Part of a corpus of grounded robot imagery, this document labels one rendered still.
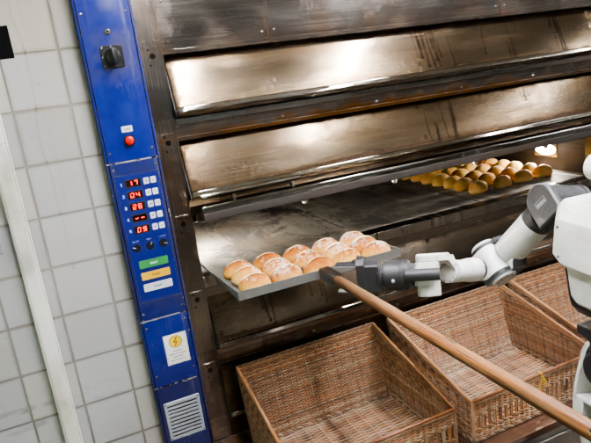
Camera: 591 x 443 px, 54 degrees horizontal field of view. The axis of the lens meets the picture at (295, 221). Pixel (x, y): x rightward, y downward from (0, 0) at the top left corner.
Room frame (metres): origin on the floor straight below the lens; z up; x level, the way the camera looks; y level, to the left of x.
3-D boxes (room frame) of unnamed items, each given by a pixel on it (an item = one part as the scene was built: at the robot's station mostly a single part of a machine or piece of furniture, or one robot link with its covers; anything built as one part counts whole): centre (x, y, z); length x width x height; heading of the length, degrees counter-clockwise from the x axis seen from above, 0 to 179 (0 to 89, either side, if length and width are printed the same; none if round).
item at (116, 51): (1.73, 0.45, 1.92); 0.06 x 0.04 x 0.11; 112
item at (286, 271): (1.68, 0.05, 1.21); 0.10 x 0.07 x 0.05; 112
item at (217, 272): (1.84, 0.00, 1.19); 0.55 x 0.36 x 0.03; 112
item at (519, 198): (2.19, -0.50, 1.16); 1.80 x 0.06 x 0.04; 112
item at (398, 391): (1.70, -0.07, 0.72); 0.56 x 0.49 x 0.28; 112
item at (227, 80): (2.17, -0.51, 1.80); 1.79 x 0.11 x 0.19; 112
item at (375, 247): (1.79, -0.24, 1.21); 0.10 x 0.07 x 0.05; 109
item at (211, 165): (2.17, -0.51, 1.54); 1.79 x 0.11 x 0.19; 112
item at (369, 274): (1.58, -0.22, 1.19); 0.12 x 0.10 x 0.13; 77
